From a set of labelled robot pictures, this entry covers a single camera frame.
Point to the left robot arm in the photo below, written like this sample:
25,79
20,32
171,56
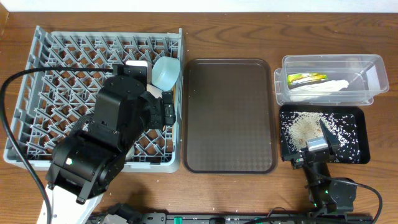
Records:
94,153

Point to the green yellow snack wrapper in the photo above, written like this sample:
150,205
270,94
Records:
301,79

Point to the dark brown serving tray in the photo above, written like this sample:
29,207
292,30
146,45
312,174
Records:
228,113

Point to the white cup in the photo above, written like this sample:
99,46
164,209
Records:
130,154

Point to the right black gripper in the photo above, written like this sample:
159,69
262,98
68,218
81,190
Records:
297,162

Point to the white napkin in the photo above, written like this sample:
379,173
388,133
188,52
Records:
308,92

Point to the black rectangular tray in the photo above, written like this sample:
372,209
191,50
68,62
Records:
355,111

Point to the light blue bowl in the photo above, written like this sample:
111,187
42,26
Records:
165,73

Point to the rice and nuts pile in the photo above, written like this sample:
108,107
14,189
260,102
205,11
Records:
300,127

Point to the white bowl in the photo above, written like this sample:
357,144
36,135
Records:
156,92

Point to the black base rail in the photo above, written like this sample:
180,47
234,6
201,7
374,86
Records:
125,214

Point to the clear plastic waste bin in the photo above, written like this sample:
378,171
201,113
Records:
331,79

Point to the grey plastic dish rack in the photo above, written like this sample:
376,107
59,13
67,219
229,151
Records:
71,68

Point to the wooden chopstick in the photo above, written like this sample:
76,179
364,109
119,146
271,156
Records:
174,95

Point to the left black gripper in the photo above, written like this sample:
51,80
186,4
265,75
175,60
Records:
168,109

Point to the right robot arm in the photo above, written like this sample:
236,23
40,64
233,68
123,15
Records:
330,196

